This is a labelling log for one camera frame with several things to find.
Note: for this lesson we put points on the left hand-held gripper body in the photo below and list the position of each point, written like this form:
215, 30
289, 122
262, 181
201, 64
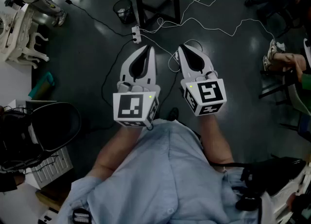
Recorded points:
131, 107

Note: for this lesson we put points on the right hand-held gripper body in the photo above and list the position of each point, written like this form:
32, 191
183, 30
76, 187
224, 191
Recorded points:
209, 91

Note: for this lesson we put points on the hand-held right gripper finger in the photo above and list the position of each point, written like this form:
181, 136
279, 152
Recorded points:
183, 67
207, 62

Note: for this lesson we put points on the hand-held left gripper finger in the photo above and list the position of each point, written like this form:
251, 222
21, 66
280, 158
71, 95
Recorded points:
125, 70
151, 72

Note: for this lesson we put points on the person's left forearm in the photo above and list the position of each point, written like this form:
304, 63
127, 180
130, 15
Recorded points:
114, 150

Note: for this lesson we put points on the person's right forearm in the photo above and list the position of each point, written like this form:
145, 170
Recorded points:
213, 140

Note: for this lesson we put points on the white power strip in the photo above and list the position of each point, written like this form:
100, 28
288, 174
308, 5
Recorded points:
136, 34

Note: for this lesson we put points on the person's black shoe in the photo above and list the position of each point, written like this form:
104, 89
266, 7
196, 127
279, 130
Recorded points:
173, 114

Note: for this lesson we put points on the black mesh wastebasket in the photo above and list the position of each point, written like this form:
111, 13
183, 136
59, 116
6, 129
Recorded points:
124, 11

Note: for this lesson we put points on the black office chair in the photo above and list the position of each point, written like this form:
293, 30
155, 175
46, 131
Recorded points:
58, 125

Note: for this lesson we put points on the person's light blue shirt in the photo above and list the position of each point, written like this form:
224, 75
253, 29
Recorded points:
158, 181

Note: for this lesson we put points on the teal rolled mat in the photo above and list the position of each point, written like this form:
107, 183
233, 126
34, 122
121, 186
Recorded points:
42, 84

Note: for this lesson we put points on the black harness pack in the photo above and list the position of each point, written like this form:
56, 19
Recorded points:
274, 177

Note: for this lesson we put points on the white carved dressing table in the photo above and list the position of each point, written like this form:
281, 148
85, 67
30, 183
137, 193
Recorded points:
22, 36

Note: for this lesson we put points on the black equipment pile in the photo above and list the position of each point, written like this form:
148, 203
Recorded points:
14, 133

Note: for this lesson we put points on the black striped clip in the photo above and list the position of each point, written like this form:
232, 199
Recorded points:
82, 217

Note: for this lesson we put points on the grey chair black frame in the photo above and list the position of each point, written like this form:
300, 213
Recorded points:
300, 101

